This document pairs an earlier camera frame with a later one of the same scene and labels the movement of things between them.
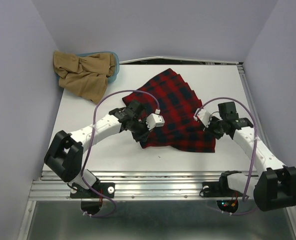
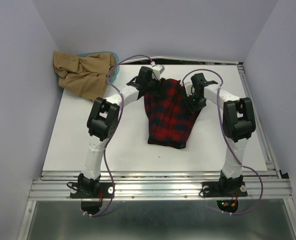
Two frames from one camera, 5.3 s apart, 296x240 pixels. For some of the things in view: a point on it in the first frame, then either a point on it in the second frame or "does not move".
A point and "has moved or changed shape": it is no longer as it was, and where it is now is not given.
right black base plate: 218,189 does not move
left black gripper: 143,136 → 158,90
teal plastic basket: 111,79 does not move
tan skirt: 85,76 does not move
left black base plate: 107,189 does not move
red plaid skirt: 172,125 has moved or changed shape
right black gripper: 215,135 → 192,106
